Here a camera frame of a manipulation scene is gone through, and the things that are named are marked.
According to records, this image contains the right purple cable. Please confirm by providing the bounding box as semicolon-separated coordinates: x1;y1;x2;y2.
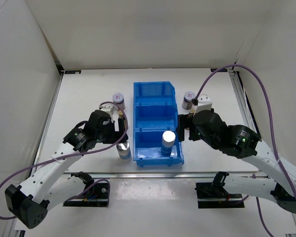
192;64;296;237

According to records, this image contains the blue corner label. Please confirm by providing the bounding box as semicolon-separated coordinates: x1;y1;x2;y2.
210;68;228;73
64;70;81;75

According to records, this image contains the left aluminium frame rail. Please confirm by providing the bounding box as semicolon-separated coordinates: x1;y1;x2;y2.
33;60;64;165

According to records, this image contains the blue three-compartment plastic bin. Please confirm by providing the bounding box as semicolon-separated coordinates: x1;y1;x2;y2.
133;81;185;167

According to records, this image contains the yellow-label small bottle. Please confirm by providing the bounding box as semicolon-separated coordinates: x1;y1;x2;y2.
185;109;195;130
118;111;125;120

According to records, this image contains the left dark sauce jar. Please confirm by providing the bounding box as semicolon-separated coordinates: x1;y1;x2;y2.
112;92;125;110

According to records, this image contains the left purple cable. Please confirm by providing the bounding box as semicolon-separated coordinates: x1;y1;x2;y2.
0;101;129;220

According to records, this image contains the right blue corner label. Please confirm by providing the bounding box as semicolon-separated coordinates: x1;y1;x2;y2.
210;68;228;73

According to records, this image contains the purple cable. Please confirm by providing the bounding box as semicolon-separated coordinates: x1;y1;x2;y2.
0;101;129;220
192;64;296;237

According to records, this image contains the aluminium frame rail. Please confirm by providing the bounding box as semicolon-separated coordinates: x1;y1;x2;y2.
227;67;260;135
14;171;264;198
33;60;64;165

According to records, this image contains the left blue corner label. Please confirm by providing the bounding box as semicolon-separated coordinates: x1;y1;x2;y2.
64;70;81;75

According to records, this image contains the right yellow-label small bottle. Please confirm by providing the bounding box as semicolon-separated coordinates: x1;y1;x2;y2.
185;109;195;130

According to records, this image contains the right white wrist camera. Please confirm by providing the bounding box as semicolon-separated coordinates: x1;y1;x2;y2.
192;94;213;115

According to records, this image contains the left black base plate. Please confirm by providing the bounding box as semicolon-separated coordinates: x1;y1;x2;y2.
63;179;111;207

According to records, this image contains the right aluminium frame rail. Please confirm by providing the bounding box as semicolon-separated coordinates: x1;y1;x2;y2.
227;67;260;135

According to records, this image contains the front aluminium frame rail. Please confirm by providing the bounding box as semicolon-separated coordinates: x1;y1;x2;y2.
14;171;264;198

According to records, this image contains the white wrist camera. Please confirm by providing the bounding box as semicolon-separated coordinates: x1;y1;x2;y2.
192;94;213;115
99;104;115;121

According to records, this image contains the silver-lid shaker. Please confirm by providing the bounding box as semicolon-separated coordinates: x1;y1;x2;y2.
116;141;131;160
161;130;176;155

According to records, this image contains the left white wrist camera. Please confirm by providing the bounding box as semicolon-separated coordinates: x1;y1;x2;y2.
99;104;115;121

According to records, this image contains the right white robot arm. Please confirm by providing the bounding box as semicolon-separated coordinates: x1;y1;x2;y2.
176;109;296;214

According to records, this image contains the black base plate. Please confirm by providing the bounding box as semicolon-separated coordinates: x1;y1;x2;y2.
63;179;111;207
195;182;245;209

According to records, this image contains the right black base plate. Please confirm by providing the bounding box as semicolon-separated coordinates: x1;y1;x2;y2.
195;182;245;209

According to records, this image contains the dark sauce jar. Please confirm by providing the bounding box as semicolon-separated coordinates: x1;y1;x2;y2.
182;91;195;110
112;92;125;110

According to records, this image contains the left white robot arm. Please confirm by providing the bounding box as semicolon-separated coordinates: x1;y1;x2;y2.
4;109;128;229

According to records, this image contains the right dark sauce jar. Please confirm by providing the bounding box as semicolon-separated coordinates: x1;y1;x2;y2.
182;91;195;110

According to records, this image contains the left yellow-label small bottle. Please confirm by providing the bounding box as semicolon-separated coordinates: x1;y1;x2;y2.
118;111;125;120

